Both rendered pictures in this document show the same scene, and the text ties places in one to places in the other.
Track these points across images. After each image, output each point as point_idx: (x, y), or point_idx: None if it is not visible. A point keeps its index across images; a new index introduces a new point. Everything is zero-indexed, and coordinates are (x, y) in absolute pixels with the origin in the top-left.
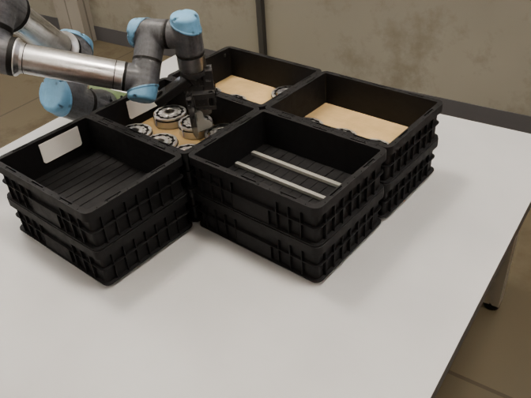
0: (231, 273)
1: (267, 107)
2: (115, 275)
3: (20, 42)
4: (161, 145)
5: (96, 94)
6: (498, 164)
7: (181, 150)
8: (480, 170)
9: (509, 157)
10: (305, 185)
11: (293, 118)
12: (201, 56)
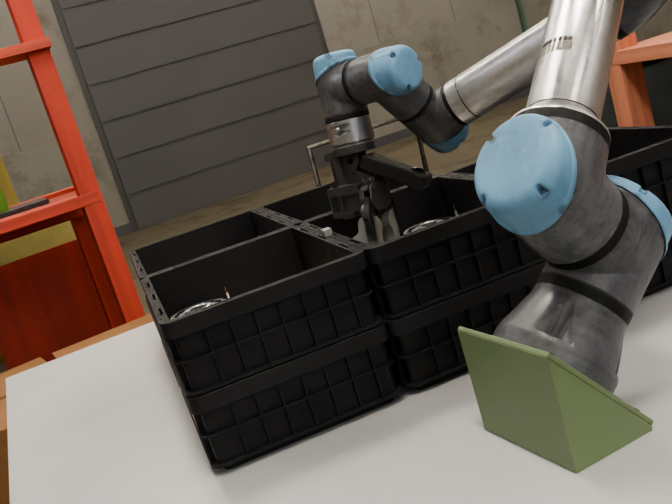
0: None
1: (290, 225)
2: None
3: None
4: (459, 175)
5: (534, 286)
6: (101, 353)
7: (440, 176)
8: (127, 347)
9: (79, 360)
10: None
11: (285, 218)
12: (329, 138)
